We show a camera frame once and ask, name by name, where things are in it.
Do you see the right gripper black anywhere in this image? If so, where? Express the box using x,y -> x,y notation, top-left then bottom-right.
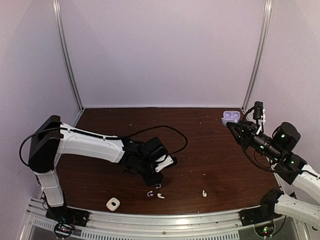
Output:
226,119 -> 284,163

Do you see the lavender earbud charging case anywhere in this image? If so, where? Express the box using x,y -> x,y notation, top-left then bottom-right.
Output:
221,110 -> 241,127

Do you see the purple earbud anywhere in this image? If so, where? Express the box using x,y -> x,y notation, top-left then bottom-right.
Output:
147,190 -> 155,198
155,183 -> 162,189

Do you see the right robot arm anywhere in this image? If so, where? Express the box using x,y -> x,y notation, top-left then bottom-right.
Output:
226,121 -> 320,229

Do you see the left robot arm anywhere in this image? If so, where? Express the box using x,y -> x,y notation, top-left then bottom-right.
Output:
28,115 -> 174,222

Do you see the cream white charging case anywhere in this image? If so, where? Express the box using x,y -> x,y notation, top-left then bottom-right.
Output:
106,197 -> 121,212

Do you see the white earbud left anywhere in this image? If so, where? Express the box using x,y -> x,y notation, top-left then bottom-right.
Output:
157,192 -> 165,199

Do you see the white earbud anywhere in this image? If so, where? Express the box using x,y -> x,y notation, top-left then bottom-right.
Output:
157,192 -> 165,199
202,190 -> 208,198

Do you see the white earbud right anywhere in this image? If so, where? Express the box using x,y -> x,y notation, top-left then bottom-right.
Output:
202,190 -> 208,198

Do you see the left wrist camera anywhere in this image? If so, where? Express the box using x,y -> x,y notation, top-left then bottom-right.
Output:
155,154 -> 178,173

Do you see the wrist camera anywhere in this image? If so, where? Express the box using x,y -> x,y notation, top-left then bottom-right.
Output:
155,154 -> 178,173
253,101 -> 266,135

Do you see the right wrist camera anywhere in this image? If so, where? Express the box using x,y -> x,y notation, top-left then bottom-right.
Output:
253,101 -> 266,135

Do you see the right black cable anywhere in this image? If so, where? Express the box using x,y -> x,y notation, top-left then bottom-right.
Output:
241,106 -> 278,173

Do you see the black cable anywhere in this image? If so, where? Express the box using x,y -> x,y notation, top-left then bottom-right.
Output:
19,124 -> 189,168
241,106 -> 278,173

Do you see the front aluminium rail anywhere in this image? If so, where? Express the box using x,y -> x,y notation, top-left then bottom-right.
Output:
17,198 -> 311,240

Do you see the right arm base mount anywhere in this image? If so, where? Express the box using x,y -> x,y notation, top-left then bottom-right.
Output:
238,189 -> 287,239

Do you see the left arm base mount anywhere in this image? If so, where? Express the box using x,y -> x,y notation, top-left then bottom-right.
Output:
42,199 -> 90,239

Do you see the left black cable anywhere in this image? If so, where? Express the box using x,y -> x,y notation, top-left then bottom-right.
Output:
19,124 -> 189,168

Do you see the right aluminium frame post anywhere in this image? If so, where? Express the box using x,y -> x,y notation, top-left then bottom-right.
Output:
241,0 -> 273,112

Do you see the aluminium frame post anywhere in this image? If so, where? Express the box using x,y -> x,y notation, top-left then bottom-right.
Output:
241,0 -> 273,112
52,0 -> 84,112

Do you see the left aluminium frame post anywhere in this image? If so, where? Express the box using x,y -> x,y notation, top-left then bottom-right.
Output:
52,0 -> 84,112

